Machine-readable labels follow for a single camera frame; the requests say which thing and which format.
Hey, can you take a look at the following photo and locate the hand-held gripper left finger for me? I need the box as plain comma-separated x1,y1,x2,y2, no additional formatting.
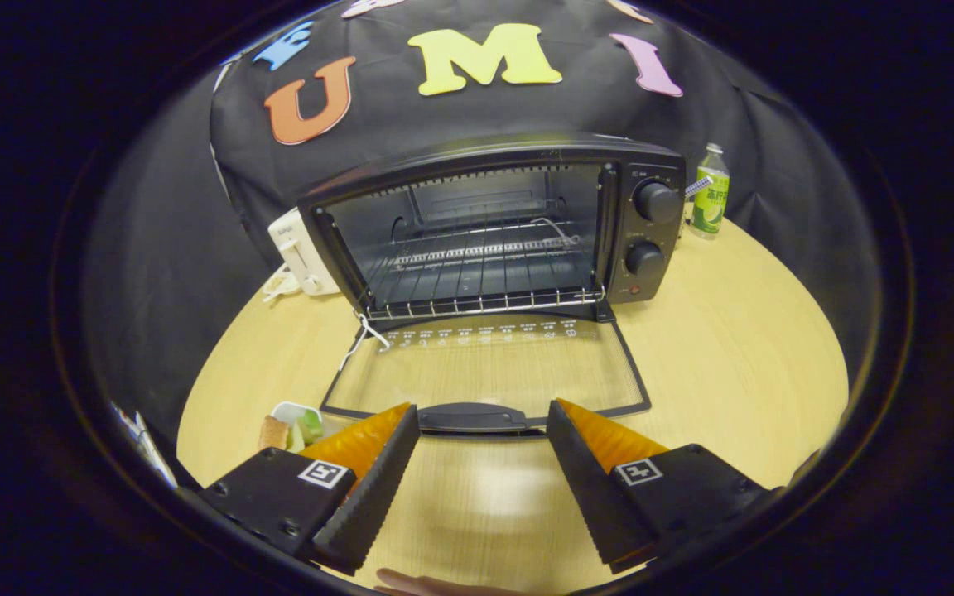
200,403,422,576

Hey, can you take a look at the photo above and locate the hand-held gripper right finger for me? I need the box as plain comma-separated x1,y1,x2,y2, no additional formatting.
545,398,778,574

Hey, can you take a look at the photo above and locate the toy sandwich with lettuce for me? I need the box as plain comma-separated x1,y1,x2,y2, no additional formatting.
259,411,325,454

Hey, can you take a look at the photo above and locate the black toaster oven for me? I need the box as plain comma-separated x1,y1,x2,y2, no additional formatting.
296,132,687,436

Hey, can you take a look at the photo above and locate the white pop-up toaster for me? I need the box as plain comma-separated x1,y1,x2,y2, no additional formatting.
267,207,342,297

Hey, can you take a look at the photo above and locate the white plate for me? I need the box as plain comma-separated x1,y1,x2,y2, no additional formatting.
270,401,325,440

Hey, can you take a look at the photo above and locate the green label drink bottle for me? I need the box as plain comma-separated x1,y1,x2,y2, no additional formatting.
690,142,731,241

